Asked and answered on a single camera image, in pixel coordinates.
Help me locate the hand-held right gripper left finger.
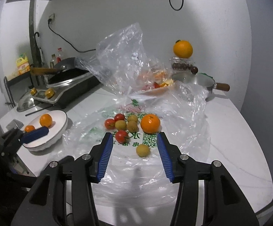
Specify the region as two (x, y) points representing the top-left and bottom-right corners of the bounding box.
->
(11, 132), (115, 226)

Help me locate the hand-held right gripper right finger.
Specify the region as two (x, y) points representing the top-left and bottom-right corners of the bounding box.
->
(156, 132), (260, 226)

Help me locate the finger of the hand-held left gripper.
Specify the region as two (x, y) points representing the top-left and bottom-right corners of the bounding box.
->
(1, 126), (49, 157)

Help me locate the medium orange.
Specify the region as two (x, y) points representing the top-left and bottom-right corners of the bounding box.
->
(39, 114), (53, 128)

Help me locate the white round plate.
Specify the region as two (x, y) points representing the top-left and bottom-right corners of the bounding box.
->
(21, 109), (68, 151)

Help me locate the printed clear plastic bag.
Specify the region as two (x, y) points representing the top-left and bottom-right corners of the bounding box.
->
(64, 82), (211, 208)

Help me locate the large orange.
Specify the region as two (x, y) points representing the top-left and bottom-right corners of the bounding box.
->
(140, 114), (161, 134)

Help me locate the dark chopstick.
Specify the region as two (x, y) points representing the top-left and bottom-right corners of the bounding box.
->
(25, 105), (57, 117)

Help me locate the steel dome lid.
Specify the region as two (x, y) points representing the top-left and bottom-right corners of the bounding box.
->
(17, 94), (36, 112)

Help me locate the black metal rack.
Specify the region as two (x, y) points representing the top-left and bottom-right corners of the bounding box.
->
(4, 71), (33, 110)

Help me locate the steel induction cooker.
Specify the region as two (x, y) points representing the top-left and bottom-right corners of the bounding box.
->
(30, 74), (102, 109)

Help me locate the yellow oil bottle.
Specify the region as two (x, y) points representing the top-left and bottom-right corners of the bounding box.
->
(16, 54), (31, 76)

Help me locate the plate of cut fruit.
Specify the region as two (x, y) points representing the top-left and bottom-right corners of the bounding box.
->
(136, 71), (176, 96)

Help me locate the steel pot lid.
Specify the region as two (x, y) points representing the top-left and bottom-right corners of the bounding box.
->
(172, 65), (215, 86)

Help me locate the black umbrella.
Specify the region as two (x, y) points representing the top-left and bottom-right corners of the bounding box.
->
(33, 32), (45, 66)

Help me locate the clear box of dark fruit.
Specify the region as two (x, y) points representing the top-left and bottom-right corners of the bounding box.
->
(170, 57), (194, 71)

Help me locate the plain clear plastic bag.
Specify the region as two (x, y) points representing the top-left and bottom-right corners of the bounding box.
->
(74, 23), (174, 99)

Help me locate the orange with stem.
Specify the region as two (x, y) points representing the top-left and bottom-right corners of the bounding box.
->
(173, 40), (193, 59)

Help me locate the grey vertical pipe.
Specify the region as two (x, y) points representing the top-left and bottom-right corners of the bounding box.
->
(28, 0), (37, 92)

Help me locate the black wok with wooden handle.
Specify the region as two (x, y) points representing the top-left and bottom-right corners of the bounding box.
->
(30, 57), (91, 85)

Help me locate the steel pot with wooden handle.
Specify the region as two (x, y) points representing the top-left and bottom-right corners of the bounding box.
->
(181, 80), (230, 102)

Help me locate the black power cable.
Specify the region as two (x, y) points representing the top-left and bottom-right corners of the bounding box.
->
(48, 18), (97, 53)

